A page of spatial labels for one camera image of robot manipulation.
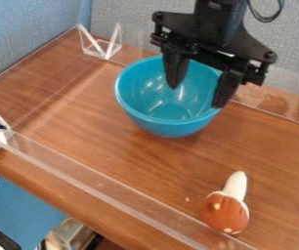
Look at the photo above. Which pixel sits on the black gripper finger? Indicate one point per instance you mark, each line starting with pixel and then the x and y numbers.
pixel 175 67
pixel 228 82

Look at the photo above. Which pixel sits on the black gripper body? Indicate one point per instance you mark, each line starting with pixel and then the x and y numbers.
pixel 212 37

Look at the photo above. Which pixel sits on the brown spotted toy mushroom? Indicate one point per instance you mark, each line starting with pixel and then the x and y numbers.
pixel 225 212

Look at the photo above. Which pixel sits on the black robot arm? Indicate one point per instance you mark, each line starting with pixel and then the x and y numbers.
pixel 212 37

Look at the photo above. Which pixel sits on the blue plastic bowl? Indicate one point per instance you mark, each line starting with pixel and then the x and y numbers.
pixel 171 113

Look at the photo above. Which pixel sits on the clear acrylic back barrier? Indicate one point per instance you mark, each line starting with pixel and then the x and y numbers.
pixel 277 96

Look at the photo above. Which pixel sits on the clear acrylic barrier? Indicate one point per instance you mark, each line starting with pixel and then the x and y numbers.
pixel 132 219
pixel 277 96

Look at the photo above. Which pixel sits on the clear acrylic front barrier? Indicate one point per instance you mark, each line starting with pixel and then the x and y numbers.
pixel 132 219

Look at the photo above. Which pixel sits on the clear box under table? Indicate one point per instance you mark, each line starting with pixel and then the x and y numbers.
pixel 69 236

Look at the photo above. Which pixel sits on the clear acrylic corner bracket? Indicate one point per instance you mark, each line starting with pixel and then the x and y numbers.
pixel 97 47

